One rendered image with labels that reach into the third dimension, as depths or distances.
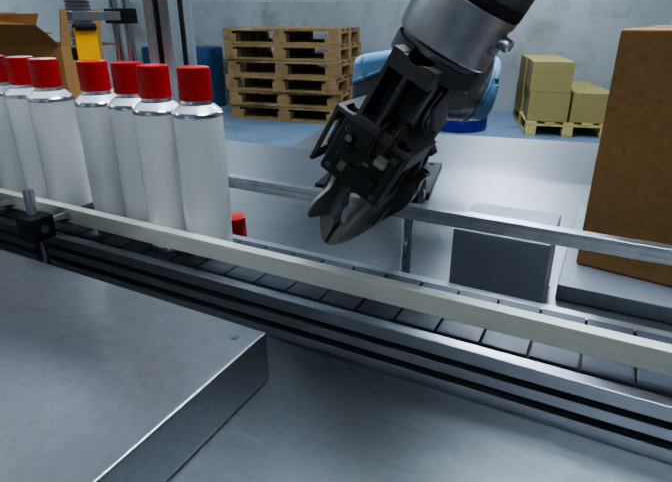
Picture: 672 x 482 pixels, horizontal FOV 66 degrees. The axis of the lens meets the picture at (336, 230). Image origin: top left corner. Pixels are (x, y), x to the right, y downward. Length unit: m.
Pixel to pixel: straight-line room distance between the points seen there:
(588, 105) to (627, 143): 5.19
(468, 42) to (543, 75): 5.33
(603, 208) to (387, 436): 0.38
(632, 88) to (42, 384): 0.61
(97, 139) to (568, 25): 6.65
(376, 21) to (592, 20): 2.54
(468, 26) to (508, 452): 0.31
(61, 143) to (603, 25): 6.73
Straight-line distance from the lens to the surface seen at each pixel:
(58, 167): 0.74
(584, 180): 1.15
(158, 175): 0.60
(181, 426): 0.41
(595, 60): 7.14
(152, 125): 0.59
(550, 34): 7.07
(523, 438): 0.46
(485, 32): 0.39
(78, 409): 0.42
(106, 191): 0.69
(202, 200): 0.57
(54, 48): 2.37
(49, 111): 0.73
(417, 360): 0.47
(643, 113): 0.65
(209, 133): 0.56
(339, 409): 0.46
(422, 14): 0.39
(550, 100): 5.75
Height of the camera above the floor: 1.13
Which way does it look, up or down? 22 degrees down
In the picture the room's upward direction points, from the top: straight up
